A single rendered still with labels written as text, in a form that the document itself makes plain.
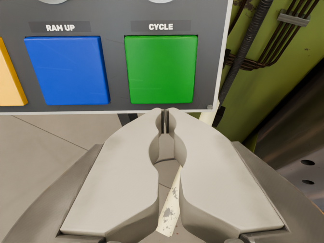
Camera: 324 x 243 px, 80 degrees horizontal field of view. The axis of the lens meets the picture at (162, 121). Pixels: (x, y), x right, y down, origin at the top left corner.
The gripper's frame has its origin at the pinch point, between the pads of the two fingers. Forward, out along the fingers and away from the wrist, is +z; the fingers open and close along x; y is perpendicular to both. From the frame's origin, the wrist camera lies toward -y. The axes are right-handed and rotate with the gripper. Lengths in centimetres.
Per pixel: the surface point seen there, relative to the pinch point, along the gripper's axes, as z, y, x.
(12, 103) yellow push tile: 10.2, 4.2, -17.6
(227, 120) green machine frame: 54, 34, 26
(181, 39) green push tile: 10.3, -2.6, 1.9
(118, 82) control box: 11.0, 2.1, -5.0
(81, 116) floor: 107, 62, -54
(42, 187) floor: 66, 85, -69
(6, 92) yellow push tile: 10.2, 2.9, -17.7
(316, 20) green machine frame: 30.7, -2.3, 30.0
